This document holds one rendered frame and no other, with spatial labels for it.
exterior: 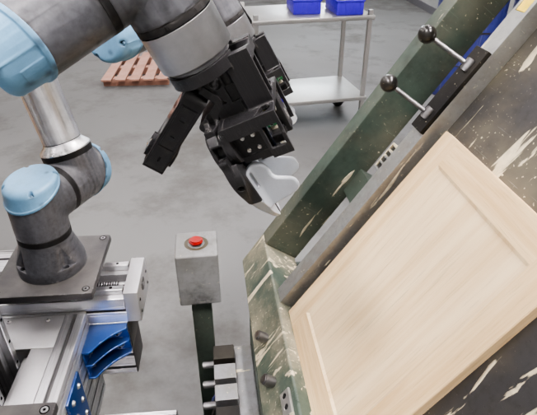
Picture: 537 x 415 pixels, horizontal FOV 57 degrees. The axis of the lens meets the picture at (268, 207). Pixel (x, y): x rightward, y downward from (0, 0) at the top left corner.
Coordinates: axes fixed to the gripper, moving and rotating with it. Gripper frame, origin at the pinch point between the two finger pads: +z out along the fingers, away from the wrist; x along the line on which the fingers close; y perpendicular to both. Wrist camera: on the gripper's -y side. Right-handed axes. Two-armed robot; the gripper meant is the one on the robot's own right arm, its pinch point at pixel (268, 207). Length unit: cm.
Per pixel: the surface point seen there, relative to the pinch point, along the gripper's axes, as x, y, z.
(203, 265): 47, -45, 49
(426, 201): 30.3, 17.1, 34.9
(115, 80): 440, -249, 113
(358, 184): 59, 2, 48
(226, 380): 18, -41, 61
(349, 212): 41, 0, 41
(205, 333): 45, -59, 75
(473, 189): 24.3, 25.4, 30.1
